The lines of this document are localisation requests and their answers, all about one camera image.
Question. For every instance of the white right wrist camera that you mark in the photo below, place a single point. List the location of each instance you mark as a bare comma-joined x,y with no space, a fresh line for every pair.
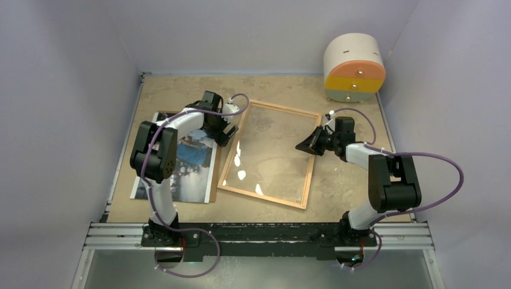
330,119

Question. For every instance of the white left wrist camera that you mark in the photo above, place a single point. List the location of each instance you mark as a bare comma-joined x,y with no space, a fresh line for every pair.
229,110

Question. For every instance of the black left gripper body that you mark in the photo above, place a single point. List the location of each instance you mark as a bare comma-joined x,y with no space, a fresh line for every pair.
216,130

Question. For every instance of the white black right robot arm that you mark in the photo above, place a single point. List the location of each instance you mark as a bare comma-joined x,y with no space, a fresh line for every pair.
393,185

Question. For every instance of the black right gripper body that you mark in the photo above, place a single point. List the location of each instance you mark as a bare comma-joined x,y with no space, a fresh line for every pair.
329,140

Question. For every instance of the light wooden picture frame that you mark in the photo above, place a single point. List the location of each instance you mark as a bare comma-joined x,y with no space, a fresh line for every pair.
263,162

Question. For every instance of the printed colour photo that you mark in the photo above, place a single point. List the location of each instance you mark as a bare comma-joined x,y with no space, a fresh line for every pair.
139,190

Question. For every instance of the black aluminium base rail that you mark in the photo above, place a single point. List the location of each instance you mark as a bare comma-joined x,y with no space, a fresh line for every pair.
323,241

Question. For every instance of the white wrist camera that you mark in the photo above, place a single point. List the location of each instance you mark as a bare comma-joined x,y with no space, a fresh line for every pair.
330,119
229,110

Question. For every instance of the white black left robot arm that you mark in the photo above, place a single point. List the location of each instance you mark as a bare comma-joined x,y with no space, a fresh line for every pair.
154,154

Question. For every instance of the round white drawer cabinet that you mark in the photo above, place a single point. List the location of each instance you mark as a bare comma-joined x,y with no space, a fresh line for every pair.
353,68

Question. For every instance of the brown cardboard backing board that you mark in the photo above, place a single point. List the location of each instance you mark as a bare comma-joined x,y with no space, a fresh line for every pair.
215,175

